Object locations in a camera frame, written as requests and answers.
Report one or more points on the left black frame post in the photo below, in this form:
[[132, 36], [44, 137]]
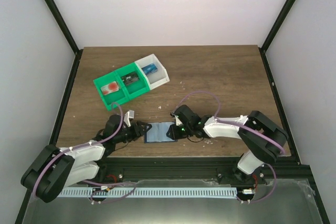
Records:
[[62, 25]]

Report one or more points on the black credit card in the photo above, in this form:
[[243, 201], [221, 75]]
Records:
[[130, 78]]

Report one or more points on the left green bin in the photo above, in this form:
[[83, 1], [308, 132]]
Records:
[[120, 97]]

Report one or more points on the black frame post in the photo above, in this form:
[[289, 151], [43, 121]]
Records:
[[62, 25], [286, 8]]

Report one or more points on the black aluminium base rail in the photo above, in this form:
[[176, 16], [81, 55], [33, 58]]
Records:
[[203, 168]]

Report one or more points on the grey metal sheet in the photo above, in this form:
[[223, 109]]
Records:
[[292, 201]]

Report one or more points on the right black frame post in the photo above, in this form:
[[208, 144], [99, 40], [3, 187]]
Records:
[[286, 8]]

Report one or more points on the left black side rail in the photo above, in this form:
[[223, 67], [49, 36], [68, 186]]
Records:
[[63, 106]]

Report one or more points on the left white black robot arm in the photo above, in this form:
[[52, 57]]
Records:
[[57, 168]]

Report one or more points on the white red credit card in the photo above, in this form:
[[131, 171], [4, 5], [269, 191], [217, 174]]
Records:
[[110, 88]]

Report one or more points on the white bin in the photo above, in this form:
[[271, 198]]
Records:
[[157, 79]]

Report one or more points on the blue credit card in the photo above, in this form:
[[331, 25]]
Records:
[[149, 69]]

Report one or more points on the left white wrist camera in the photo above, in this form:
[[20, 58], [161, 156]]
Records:
[[128, 117]]

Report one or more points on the blue leather card holder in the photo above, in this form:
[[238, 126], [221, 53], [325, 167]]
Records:
[[157, 133]]

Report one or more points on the green bin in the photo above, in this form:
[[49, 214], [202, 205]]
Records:
[[120, 97], [136, 89]]

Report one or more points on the light blue slotted cable duct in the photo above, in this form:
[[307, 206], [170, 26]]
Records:
[[150, 192]]

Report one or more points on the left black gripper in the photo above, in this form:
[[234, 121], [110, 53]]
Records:
[[140, 131]]

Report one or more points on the black side rail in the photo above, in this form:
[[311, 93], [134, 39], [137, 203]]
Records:
[[294, 156], [63, 106]]

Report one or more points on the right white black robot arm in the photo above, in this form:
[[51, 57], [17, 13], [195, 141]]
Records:
[[264, 138]]

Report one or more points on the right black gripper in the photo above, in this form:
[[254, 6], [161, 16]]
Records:
[[174, 134]]

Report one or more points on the middle green bin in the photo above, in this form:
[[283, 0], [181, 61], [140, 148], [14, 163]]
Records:
[[136, 89]]

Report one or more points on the right black side rail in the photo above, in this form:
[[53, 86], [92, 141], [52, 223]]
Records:
[[294, 156]]

